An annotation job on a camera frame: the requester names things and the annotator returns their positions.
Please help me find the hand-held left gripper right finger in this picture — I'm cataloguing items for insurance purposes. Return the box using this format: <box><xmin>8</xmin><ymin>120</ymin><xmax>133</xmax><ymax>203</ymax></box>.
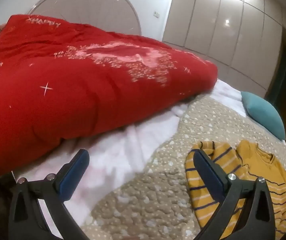
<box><xmin>192</xmin><ymin>149</ymin><xmax>277</xmax><ymax>240</ymax></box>

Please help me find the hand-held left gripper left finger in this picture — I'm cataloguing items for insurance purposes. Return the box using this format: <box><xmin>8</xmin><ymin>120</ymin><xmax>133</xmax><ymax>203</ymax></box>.
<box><xmin>8</xmin><ymin>149</ymin><xmax>91</xmax><ymax>240</ymax></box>

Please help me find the yellow striped sweater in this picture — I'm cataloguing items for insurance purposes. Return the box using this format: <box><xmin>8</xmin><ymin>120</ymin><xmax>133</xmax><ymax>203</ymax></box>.
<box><xmin>185</xmin><ymin>140</ymin><xmax>286</xmax><ymax>240</ymax></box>

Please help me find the white bed sheet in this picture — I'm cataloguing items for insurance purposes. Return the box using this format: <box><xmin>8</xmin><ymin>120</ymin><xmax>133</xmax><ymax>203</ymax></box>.
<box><xmin>11</xmin><ymin>79</ymin><xmax>247</xmax><ymax>240</ymax></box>

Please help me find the beige quilted heart blanket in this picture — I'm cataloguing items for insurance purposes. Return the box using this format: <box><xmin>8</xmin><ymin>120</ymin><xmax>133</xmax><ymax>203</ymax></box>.
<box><xmin>79</xmin><ymin>94</ymin><xmax>286</xmax><ymax>240</ymax></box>

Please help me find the teal pillow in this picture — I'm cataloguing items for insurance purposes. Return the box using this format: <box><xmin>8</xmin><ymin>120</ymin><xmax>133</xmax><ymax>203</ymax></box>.
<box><xmin>241</xmin><ymin>91</ymin><xmax>286</xmax><ymax>141</ymax></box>

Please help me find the red printed quilt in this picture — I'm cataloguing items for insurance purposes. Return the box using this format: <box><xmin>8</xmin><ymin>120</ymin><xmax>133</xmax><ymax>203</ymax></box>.
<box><xmin>0</xmin><ymin>14</ymin><xmax>219</xmax><ymax>180</ymax></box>

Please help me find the beige wardrobe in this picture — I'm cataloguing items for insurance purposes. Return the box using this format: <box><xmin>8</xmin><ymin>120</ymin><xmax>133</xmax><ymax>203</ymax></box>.
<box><xmin>162</xmin><ymin>0</ymin><xmax>284</xmax><ymax>94</ymax></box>

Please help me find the round beige headboard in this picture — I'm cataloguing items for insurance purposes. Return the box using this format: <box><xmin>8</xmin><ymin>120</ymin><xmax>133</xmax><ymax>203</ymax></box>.
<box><xmin>26</xmin><ymin>0</ymin><xmax>142</xmax><ymax>37</ymax></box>

